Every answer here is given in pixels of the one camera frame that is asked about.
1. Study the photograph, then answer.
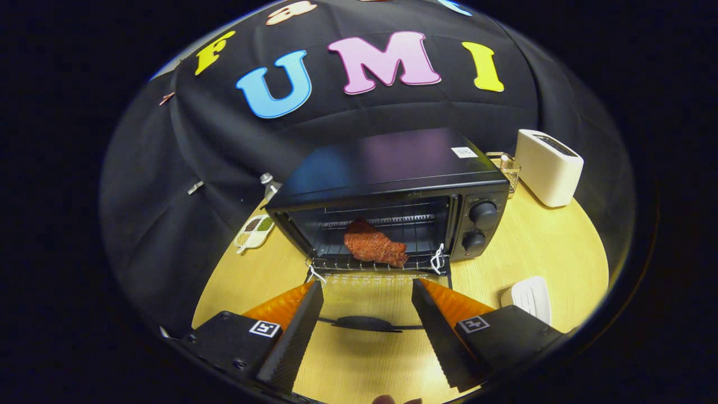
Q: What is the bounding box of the divided white condiment dish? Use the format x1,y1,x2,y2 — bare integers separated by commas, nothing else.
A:
233,215,277,254

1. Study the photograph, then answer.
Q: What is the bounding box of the white bread toaster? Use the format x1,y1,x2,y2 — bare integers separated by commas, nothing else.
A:
514,129,584,208

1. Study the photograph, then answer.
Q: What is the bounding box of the red meat steak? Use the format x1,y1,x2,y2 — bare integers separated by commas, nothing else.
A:
343,219,409,268

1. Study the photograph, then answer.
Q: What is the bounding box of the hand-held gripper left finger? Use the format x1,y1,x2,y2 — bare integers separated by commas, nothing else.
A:
182,281,325,394

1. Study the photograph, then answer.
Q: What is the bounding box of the small white dish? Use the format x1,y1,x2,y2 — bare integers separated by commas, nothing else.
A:
501,276,552,326

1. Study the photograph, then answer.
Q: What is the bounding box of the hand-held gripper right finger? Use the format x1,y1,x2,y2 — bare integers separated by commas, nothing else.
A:
411,278,566,393

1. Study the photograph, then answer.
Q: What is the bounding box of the black toaster oven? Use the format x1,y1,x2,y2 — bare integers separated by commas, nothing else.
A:
264,127,511,333

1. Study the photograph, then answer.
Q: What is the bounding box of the clear glass bottle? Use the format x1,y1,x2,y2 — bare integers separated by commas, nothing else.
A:
259,172,283,204

